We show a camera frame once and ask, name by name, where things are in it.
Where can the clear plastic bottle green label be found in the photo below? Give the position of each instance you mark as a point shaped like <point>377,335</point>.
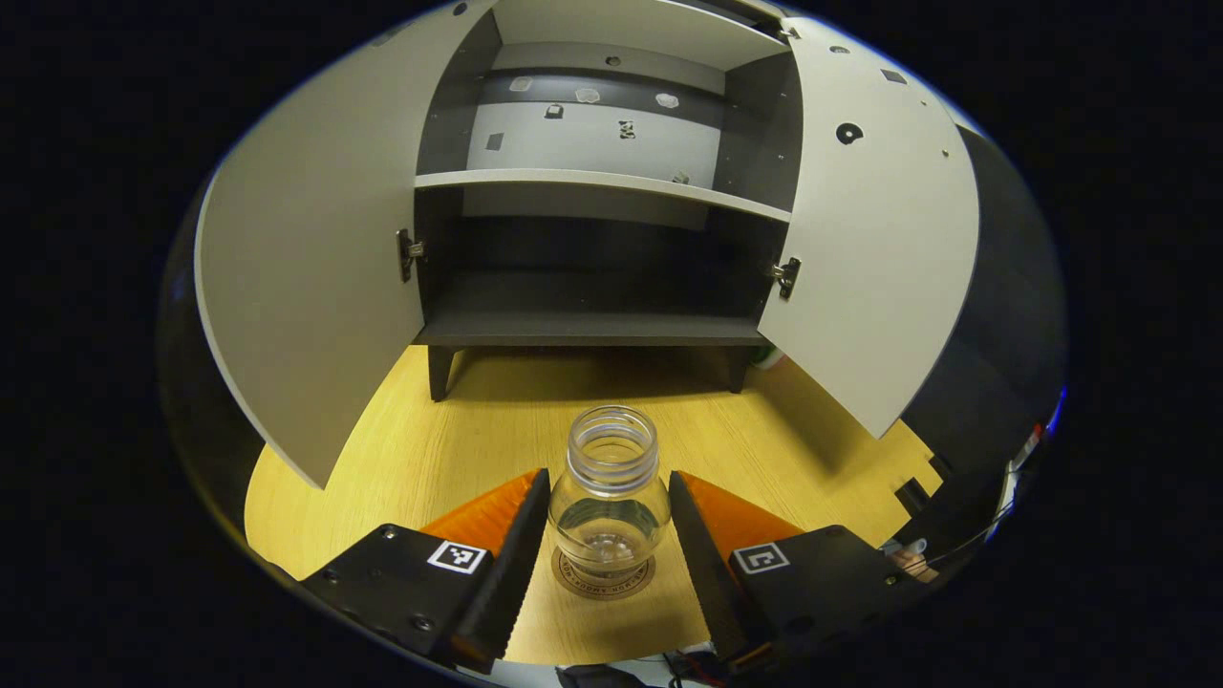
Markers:
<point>611,516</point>

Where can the small green white object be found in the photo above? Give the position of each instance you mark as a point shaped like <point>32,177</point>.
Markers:
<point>767,359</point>

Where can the white cabinet door headphone sticker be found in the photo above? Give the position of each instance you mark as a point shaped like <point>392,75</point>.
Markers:
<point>879,239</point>

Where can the dark cabinet leg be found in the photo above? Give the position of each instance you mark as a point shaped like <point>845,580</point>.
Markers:
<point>737,368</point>
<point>441,373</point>

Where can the white and dark cabinet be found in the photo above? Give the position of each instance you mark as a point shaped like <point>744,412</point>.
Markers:
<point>573,248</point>

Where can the white cabinet door camera sticker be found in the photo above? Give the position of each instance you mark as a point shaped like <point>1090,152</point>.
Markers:
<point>306,239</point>

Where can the metal door hinge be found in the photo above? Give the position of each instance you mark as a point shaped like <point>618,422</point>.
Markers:
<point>408,253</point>
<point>786,277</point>
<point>788,32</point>

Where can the round brown coaster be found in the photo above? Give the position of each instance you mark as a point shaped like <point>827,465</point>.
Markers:
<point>602,591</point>

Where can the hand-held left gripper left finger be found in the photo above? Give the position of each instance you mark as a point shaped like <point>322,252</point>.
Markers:
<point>516,573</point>

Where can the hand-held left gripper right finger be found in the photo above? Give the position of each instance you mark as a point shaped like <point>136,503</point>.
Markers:
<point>707,573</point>

